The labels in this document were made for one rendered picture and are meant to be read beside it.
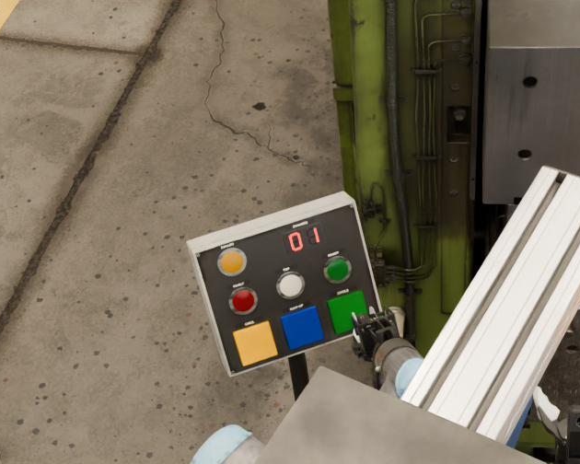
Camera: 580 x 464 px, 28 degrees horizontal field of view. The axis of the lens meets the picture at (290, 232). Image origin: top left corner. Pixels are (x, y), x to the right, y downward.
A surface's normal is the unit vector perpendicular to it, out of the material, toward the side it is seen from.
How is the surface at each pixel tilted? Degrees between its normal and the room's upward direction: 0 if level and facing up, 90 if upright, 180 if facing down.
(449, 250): 90
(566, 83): 90
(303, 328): 60
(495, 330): 0
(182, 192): 0
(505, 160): 90
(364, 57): 90
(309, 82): 0
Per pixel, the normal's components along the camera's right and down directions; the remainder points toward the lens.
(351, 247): 0.23, 0.26
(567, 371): -0.11, 0.75
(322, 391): -0.10, -0.66
